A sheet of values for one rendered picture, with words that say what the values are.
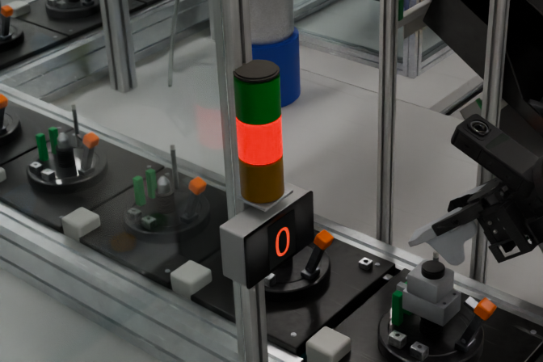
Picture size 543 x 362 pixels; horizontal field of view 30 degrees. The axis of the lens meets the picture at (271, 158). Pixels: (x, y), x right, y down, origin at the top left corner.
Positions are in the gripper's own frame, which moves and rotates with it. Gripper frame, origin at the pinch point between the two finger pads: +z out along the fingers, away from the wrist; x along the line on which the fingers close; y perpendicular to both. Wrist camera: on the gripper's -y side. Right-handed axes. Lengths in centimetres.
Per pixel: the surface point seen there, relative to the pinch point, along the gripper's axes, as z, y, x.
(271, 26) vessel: 63, -40, 57
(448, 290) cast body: 4.8, 9.5, 0.8
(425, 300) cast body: 6.5, 8.9, -2.2
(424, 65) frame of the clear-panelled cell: 62, -16, 91
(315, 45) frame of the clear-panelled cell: 83, -34, 86
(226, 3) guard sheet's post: -11.2, -33.4, -20.5
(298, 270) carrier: 27.8, -1.1, -0.1
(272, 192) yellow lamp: -0.5, -14.0, -19.9
